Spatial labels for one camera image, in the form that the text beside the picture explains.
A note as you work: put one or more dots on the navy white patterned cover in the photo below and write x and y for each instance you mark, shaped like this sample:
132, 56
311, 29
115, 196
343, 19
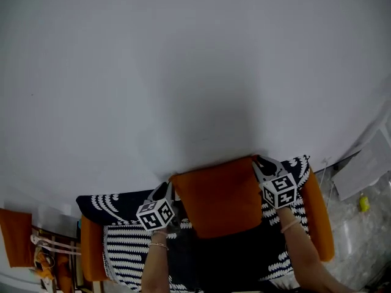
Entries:
125, 249

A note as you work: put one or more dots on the orange armchair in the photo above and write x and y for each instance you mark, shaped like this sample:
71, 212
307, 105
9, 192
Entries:
317, 218

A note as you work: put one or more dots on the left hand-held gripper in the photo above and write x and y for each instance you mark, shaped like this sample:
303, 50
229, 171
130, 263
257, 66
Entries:
155, 214

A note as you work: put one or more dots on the person's right forearm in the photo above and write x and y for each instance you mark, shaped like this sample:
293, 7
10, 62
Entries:
301, 255

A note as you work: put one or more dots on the person's left forearm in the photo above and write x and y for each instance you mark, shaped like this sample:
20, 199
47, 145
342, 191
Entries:
154, 267

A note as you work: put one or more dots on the pink wrist band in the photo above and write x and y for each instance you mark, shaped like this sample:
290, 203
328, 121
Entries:
290, 225

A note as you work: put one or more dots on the orange cushion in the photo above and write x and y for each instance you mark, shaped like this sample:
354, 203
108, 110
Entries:
220, 194

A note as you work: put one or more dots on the small yellow bottle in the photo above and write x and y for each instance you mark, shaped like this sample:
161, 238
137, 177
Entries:
363, 203

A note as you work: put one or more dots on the white flat board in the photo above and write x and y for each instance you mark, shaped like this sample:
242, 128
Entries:
363, 166

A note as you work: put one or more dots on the orange cloth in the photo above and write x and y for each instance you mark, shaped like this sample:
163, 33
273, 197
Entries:
15, 240

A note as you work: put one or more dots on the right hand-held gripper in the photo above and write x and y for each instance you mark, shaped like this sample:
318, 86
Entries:
279, 191

